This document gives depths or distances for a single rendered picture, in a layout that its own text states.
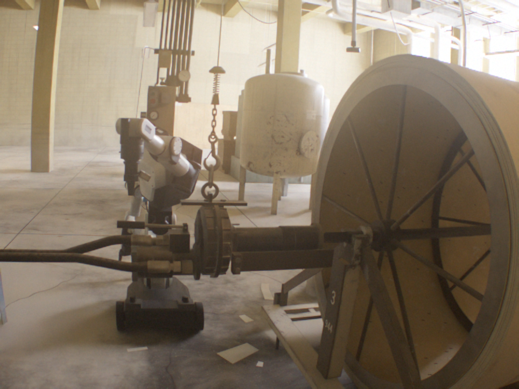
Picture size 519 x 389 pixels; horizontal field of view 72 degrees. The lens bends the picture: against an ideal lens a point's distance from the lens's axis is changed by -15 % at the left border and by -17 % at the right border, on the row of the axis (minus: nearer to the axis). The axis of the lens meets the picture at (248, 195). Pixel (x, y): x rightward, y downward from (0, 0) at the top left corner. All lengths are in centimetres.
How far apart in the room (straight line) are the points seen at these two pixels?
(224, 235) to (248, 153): 496
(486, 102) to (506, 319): 73
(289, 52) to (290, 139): 489
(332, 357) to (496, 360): 87
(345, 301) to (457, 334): 118
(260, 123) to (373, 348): 447
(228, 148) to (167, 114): 717
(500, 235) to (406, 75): 83
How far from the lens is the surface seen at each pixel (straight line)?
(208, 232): 153
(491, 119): 146
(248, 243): 165
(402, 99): 188
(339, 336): 200
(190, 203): 159
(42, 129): 1032
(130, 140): 153
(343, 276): 186
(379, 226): 193
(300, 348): 236
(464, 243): 343
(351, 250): 185
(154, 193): 213
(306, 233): 173
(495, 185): 142
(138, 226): 161
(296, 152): 627
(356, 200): 276
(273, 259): 166
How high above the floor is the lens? 140
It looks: 10 degrees down
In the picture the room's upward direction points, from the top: 4 degrees clockwise
